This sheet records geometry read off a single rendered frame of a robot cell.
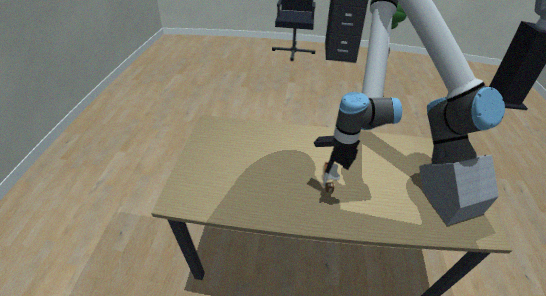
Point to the brown cube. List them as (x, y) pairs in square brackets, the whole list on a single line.
[(329, 187)]

